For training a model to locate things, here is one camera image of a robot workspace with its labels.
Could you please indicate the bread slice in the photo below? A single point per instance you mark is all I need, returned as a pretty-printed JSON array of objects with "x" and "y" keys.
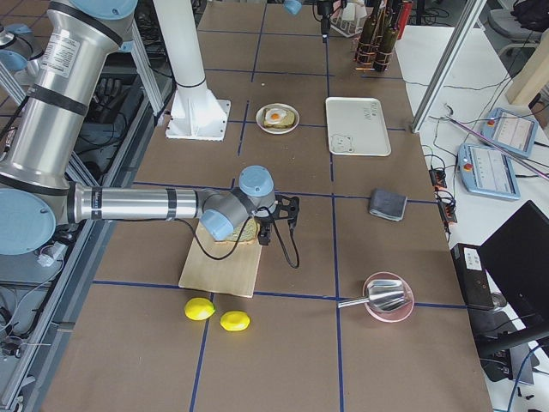
[
  {"x": 244, "y": 233},
  {"x": 287, "y": 122}
]

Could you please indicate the copper wire bottle rack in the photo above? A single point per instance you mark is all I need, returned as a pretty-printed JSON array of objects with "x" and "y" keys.
[{"x": 369, "y": 56}]

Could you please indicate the dark green wine bottle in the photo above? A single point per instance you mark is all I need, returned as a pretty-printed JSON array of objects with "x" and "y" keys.
[{"x": 388, "y": 39}]

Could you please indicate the grey folded cloth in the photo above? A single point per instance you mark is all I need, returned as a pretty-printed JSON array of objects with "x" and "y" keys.
[{"x": 387, "y": 205}]

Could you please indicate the yellow lemon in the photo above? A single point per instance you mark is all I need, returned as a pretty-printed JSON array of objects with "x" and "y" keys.
[
  {"x": 199, "y": 309},
  {"x": 235, "y": 321}
]

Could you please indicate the white round plate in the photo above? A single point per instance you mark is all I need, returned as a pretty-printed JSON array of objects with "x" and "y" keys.
[{"x": 259, "y": 119}]

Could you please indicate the metal scoop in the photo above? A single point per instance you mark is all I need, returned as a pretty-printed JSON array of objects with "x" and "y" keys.
[{"x": 383, "y": 295}]

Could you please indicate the black laptop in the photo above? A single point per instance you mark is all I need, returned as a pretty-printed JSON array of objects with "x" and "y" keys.
[{"x": 515, "y": 257}]

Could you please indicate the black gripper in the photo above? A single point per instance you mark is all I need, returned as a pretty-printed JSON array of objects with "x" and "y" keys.
[{"x": 264, "y": 235}]

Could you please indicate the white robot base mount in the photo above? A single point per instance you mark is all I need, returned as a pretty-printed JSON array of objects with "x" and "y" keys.
[{"x": 196, "y": 114}]

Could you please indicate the fried egg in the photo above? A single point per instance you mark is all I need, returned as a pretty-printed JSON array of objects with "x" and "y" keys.
[{"x": 274, "y": 115}]

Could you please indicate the aluminium frame post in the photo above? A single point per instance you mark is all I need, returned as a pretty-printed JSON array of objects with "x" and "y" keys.
[{"x": 456, "y": 41}]

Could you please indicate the wooden cutting board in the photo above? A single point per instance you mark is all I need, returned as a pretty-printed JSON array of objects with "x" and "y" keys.
[{"x": 221, "y": 268}]

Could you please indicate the pink bowl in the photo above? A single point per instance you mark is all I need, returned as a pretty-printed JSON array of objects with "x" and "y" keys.
[{"x": 397, "y": 315}]

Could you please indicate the blue teach pendant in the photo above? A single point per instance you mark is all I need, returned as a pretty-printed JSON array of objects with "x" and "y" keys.
[
  {"x": 513, "y": 132},
  {"x": 487, "y": 172}
]

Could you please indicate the cream bear tray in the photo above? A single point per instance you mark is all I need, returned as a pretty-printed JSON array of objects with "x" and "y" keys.
[{"x": 356, "y": 126}]

